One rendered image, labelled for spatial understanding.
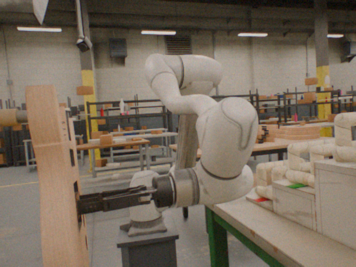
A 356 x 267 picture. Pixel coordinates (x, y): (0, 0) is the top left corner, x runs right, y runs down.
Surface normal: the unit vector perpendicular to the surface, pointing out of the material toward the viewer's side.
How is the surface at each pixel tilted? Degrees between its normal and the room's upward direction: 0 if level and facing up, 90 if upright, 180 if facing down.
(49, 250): 79
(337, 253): 0
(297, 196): 90
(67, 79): 90
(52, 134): 103
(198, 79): 119
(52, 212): 57
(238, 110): 47
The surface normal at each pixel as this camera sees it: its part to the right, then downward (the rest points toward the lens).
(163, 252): 0.17, 0.04
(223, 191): 0.25, 0.60
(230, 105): 0.24, -0.63
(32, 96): 0.25, -0.29
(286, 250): -0.07, -1.00
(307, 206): -0.94, 0.08
